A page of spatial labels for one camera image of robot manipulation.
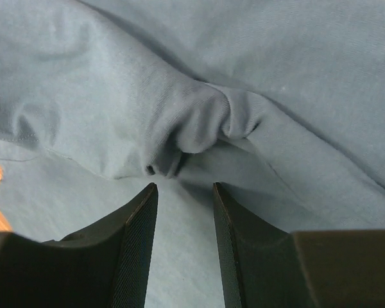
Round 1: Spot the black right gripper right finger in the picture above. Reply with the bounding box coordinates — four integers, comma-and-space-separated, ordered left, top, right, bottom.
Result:
213, 183, 385, 307

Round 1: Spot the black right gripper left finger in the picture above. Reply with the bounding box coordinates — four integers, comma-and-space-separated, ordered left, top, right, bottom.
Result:
0, 184, 158, 307

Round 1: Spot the blue-grey t shirt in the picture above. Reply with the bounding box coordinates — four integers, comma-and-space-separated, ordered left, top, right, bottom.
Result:
0, 1, 385, 307

